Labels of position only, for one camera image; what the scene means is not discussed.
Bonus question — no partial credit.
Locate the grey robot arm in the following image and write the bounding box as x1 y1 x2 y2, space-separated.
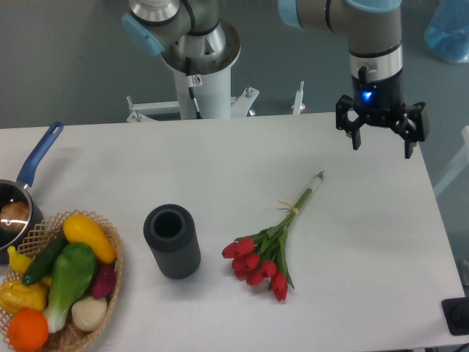
122 1 429 158

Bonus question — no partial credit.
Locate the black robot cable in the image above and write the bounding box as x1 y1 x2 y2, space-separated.
184 57 204 120

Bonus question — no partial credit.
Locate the woven wicker basket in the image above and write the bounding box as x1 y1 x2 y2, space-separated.
17 210 124 351

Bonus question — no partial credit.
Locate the white garlic bulb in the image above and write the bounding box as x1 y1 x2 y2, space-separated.
71 296 107 331

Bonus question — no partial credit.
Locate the dark grey ribbed vase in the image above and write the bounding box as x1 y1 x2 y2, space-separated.
143 204 201 279

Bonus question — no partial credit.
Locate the brown bread roll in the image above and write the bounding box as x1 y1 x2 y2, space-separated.
1 202 29 234

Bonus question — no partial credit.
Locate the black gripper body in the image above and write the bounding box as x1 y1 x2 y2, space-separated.
352 72 405 128

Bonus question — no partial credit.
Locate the blue handled saucepan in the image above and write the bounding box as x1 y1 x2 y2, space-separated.
1 122 64 265

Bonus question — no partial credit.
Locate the black device at edge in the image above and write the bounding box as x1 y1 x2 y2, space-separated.
441 297 469 336

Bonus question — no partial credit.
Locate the green cucumber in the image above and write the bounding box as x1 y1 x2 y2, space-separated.
22 233 69 286

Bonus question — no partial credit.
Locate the blue transparent container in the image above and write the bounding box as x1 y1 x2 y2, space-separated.
424 0 468 63

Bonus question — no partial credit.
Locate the yellow bell pepper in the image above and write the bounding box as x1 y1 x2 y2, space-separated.
1 279 48 315

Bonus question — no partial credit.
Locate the yellow banana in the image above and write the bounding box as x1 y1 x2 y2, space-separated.
4 246 52 288

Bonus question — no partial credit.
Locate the yellow squash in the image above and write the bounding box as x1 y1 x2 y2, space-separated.
63 214 117 264

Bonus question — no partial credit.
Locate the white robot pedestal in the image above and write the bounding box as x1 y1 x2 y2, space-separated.
127 19 259 122

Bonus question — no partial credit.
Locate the purple red radish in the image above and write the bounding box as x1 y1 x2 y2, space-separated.
89 264 117 298

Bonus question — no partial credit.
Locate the orange fruit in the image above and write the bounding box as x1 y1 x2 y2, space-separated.
7 309 49 351

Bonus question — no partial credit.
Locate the green bok choy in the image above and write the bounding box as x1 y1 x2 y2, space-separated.
43 243 97 334

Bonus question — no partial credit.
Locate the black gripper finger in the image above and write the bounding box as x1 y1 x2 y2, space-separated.
335 95 366 150
391 102 429 159

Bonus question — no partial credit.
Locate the red tulip bouquet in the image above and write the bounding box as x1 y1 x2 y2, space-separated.
221 171 325 302

